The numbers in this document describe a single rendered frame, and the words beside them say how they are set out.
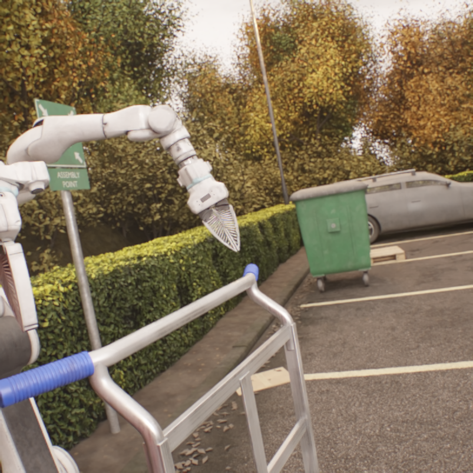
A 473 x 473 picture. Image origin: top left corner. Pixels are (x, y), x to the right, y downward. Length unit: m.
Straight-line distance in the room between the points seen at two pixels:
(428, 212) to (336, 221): 4.68
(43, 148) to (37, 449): 0.82
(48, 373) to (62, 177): 2.41
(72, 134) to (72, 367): 0.74
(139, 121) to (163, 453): 0.81
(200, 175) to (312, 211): 5.21
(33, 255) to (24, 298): 5.61
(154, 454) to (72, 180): 2.53
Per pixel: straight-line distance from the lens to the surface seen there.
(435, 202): 10.78
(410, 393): 3.38
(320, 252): 6.43
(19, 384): 0.67
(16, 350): 1.41
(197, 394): 3.67
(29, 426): 1.48
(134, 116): 1.24
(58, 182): 2.98
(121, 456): 3.05
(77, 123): 1.28
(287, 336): 1.12
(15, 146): 1.42
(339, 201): 6.33
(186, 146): 1.21
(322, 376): 3.79
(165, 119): 1.21
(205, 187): 1.19
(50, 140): 1.31
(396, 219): 10.75
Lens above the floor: 1.40
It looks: 4 degrees down
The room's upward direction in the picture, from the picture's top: 10 degrees counter-clockwise
